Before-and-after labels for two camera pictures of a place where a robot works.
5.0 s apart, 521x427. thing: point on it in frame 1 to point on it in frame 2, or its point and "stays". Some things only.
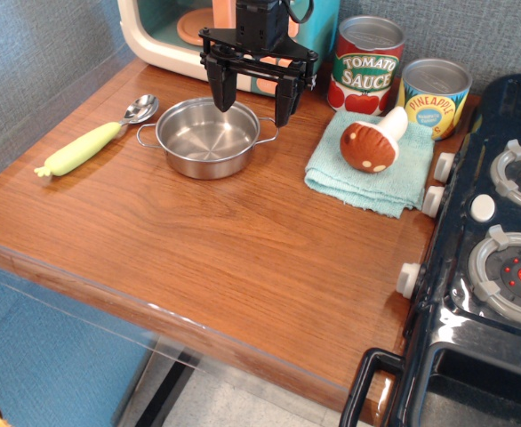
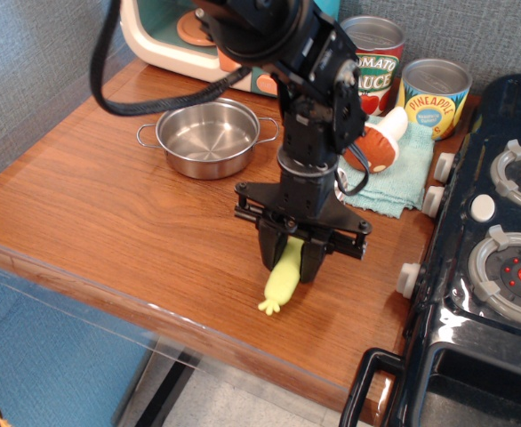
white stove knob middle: [432, 200] stays
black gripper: [259, 43] to [305, 203]
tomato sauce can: [366, 65] stays
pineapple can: [434, 92] stays
